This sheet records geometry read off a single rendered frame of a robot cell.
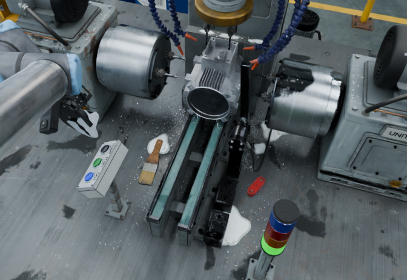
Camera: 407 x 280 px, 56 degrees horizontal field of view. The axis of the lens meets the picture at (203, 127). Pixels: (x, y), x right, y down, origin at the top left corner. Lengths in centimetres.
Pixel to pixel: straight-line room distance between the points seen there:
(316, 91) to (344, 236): 49
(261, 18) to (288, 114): 39
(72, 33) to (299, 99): 79
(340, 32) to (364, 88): 232
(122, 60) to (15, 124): 78
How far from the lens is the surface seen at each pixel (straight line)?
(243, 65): 113
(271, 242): 98
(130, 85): 136
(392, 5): 414
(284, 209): 89
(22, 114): 64
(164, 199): 122
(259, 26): 147
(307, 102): 124
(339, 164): 140
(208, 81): 128
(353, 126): 125
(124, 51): 134
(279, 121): 128
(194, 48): 145
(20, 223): 143
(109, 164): 112
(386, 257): 141
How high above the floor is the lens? 199
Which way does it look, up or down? 51 degrees down
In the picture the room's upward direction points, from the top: 2 degrees clockwise
